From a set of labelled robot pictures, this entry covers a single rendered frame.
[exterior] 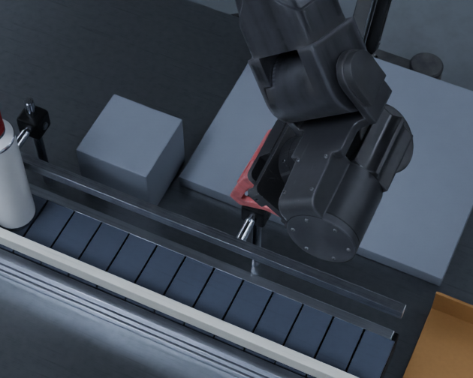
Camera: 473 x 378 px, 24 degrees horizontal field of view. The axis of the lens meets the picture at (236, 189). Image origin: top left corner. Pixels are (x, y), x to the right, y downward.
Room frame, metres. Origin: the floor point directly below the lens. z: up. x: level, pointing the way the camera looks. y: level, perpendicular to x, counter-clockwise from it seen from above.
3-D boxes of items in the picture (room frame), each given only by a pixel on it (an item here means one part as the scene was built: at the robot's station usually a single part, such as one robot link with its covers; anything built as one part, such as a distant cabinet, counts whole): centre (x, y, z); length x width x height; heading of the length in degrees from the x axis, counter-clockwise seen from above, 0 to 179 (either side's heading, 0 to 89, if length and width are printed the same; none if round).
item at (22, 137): (0.80, 0.26, 0.91); 0.07 x 0.03 x 0.17; 155
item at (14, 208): (0.74, 0.27, 0.98); 0.05 x 0.05 x 0.20
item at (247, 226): (0.67, -0.02, 0.91); 0.07 x 0.03 x 0.17; 155
